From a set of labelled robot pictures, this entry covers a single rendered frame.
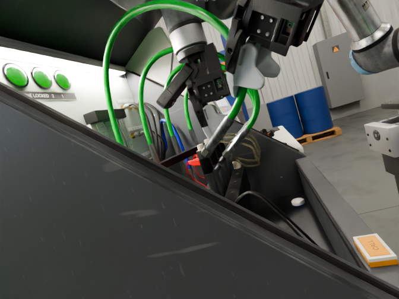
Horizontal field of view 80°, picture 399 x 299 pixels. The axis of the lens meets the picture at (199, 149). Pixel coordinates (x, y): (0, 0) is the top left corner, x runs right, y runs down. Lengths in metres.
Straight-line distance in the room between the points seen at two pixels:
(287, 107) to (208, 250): 5.11
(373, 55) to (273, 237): 0.83
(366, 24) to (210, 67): 0.57
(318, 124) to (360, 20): 4.56
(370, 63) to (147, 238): 0.91
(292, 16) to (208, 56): 0.26
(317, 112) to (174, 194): 5.24
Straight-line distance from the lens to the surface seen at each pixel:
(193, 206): 0.22
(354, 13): 0.95
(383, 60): 0.99
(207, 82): 0.52
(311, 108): 5.40
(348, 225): 0.47
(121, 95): 0.89
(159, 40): 0.98
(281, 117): 5.29
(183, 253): 0.24
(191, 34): 0.54
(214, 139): 0.43
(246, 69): 0.36
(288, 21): 0.33
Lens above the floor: 1.19
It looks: 7 degrees down
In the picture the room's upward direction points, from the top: 18 degrees counter-clockwise
